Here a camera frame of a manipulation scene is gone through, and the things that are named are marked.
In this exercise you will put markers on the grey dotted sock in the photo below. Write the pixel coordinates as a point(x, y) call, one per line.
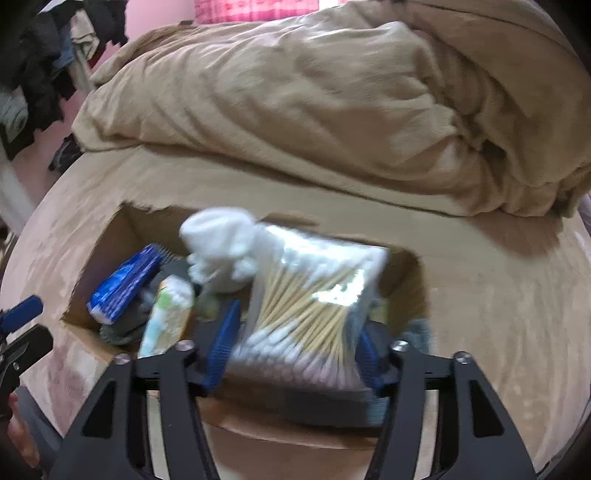
point(122, 333)

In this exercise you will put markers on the pink curtain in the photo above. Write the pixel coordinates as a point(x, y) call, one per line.
point(254, 9)

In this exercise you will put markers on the blue packet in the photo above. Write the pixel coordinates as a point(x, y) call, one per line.
point(122, 286)

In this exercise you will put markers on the bag of cotton swabs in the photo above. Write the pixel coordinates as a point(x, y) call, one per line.
point(304, 300)

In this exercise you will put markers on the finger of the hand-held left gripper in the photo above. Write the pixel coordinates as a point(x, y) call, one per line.
point(27, 346)
point(23, 311)

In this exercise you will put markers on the beige duvet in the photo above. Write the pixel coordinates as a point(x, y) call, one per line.
point(323, 101)

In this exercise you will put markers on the person's left hand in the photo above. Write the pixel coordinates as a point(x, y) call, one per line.
point(23, 438)

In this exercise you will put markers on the green white tissue pack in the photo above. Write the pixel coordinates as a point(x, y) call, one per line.
point(168, 314)

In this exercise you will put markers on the grey knitted sock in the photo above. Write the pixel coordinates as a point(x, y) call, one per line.
point(418, 334)

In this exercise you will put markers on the white sock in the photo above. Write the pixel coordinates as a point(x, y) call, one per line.
point(217, 244)

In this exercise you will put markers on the cardboard box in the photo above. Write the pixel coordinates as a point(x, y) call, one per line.
point(115, 230)

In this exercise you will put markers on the black suitcase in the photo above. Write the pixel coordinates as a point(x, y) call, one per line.
point(67, 154)

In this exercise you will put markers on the person's grey trouser leg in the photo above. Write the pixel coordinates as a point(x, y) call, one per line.
point(44, 424)

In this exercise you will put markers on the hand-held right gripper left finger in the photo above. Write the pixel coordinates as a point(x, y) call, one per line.
point(224, 337)

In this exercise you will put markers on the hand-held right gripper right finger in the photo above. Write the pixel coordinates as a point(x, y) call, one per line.
point(369, 360)

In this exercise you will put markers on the pile of hanging clothes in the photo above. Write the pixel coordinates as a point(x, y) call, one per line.
point(41, 60)

